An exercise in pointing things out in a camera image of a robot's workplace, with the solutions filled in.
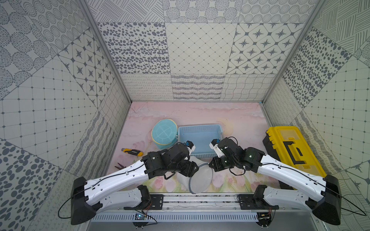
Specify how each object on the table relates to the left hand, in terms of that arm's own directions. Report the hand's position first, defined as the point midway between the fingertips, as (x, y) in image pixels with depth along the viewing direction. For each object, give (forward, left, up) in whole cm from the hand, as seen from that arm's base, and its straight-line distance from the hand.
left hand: (196, 164), depth 69 cm
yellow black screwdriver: (+13, +40, -15) cm, 45 cm away
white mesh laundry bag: (-5, -3, -9) cm, 11 cm away
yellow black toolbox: (+14, -50, -2) cm, 52 cm away
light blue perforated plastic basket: (+27, -4, -18) cm, 33 cm away
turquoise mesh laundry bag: (+22, +20, -8) cm, 31 cm away
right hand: (+1, -8, -5) cm, 9 cm away
